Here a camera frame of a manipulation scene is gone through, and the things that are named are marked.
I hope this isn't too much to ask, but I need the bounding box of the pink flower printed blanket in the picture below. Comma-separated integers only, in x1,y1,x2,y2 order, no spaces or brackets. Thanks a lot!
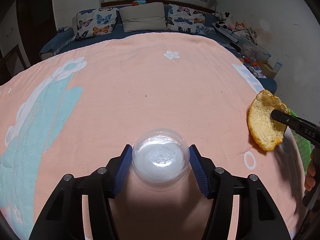
0,31,308,240

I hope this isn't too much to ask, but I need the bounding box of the green plastic basket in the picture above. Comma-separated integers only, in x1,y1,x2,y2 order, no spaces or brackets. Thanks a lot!
286,107,314,160

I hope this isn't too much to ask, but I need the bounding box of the blue white leaflet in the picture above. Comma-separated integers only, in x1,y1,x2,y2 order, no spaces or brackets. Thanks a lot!
247,66,266,78

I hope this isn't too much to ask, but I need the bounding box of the clear plastic cup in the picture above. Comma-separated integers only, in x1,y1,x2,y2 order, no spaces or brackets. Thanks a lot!
132,127,190,187

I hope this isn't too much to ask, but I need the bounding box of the person's right hand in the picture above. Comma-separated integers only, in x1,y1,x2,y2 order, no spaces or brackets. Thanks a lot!
304,151,317,191

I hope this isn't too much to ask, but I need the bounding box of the orange peel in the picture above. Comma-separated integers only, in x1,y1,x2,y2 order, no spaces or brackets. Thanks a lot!
247,89,289,152

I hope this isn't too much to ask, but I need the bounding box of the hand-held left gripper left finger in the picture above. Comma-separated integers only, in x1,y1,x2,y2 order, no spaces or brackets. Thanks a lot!
29,144,132,240

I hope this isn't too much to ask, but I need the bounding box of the clear plastic storage bin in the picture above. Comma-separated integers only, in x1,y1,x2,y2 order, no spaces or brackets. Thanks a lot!
236,36,272,63

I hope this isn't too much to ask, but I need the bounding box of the cardboard box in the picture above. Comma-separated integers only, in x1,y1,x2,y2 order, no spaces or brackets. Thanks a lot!
260,62,278,79

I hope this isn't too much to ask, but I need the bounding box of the dark door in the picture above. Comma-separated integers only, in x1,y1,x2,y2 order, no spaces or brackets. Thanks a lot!
0,0,56,80

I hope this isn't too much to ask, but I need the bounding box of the blue corner sofa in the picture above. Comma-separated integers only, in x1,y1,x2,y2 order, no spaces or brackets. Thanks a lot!
39,2,278,93

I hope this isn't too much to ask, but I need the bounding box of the beige pillow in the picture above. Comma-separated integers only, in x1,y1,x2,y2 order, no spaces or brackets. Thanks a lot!
118,2,168,33

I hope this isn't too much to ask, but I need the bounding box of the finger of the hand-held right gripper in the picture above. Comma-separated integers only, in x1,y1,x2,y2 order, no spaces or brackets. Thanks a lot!
271,109,320,147

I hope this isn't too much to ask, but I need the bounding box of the butterfly print pillow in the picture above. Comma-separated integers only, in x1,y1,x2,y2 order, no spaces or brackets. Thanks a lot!
166,3,207,36
73,7,119,42

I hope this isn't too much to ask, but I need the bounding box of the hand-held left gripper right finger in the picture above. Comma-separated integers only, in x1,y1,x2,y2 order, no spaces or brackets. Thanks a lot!
189,144,292,240

